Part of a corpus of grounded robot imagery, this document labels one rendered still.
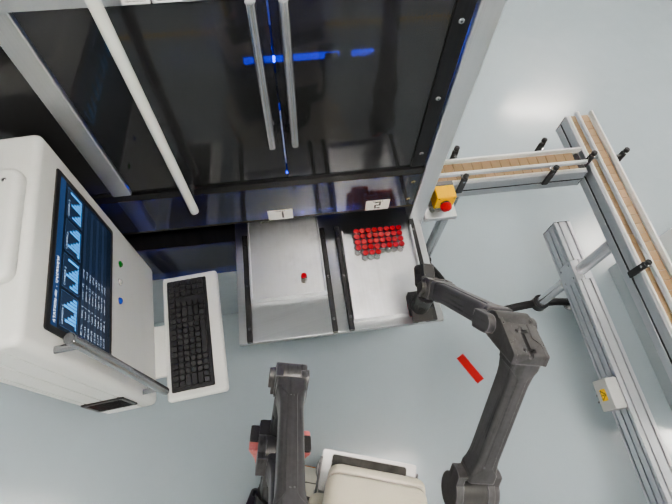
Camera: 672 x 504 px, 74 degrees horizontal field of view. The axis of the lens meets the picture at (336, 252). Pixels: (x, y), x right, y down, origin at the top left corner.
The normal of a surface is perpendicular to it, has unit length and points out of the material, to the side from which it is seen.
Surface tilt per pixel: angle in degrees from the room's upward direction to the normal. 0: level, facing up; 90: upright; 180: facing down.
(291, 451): 41
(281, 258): 0
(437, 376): 0
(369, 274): 0
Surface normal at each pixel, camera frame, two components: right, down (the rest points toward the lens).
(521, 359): 0.14, 0.36
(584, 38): 0.03, -0.45
